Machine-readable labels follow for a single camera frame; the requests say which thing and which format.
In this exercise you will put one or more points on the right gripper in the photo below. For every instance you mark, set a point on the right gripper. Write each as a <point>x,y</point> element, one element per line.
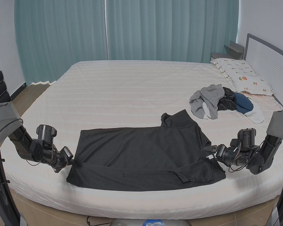
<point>228,156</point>

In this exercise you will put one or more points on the white printed pillow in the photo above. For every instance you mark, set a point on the white printed pillow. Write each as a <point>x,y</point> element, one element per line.
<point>244,75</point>

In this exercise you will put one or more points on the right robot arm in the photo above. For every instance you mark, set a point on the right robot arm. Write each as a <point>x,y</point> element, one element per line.
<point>273,147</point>

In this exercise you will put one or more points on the black shiny garment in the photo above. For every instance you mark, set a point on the black shiny garment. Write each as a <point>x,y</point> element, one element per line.
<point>227,101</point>

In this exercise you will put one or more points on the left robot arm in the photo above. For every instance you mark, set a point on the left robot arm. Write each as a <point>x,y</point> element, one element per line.
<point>2,121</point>

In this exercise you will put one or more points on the bed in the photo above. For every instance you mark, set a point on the bed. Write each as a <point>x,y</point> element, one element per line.
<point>132,95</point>

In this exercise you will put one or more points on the white garment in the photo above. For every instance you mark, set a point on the white garment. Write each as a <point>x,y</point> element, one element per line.
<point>256,115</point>

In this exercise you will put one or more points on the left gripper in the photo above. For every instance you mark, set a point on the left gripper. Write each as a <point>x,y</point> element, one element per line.
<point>60,160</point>

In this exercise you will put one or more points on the grey knit garment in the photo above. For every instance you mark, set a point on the grey knit garment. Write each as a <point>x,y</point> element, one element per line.
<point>210,96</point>

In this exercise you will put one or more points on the grey bedside table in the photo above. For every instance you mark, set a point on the grey bedside table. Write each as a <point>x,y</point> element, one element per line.
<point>226,54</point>

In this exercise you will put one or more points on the dark blue garment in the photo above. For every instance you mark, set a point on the dark blue garment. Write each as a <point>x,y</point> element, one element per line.
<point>244,103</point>

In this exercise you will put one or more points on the black T-shirt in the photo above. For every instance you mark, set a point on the black T-shirt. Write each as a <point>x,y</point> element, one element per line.
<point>143,159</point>

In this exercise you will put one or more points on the blue-green curtain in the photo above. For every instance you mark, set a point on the blue-green curtain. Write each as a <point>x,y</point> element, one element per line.
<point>172,20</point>
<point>61,32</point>

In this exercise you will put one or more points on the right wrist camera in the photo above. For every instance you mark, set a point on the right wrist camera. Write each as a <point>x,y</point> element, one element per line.
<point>234,143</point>

